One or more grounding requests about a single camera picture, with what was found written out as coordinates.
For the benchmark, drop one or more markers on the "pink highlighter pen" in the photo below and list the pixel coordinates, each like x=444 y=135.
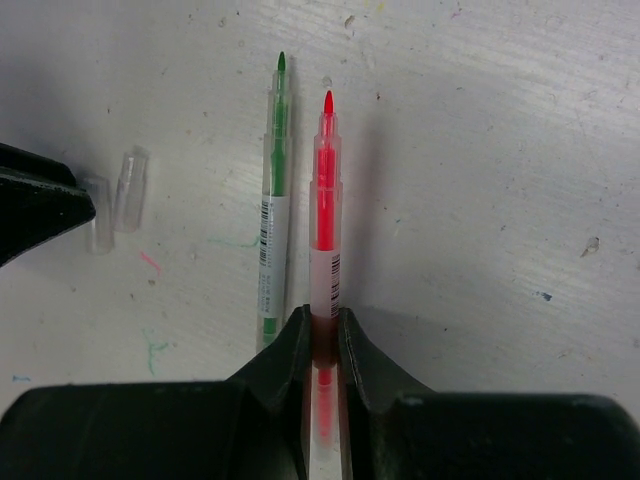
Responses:
x=325 y=213

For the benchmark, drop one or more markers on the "clear pink pen cap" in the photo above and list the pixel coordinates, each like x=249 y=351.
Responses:
x=130 y=192

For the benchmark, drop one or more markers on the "clear green pen cap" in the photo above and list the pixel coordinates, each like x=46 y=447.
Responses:
x=99 y=232

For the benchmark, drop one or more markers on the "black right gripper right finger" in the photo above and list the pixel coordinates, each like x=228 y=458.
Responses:
x=394 y=427

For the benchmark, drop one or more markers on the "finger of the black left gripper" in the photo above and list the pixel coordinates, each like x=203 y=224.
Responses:
x=40 y=200

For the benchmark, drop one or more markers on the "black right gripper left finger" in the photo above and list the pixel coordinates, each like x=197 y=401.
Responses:
x=253 y=425

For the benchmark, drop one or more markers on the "green highlighter pen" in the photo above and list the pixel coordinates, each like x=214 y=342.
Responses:
x=274 y=209

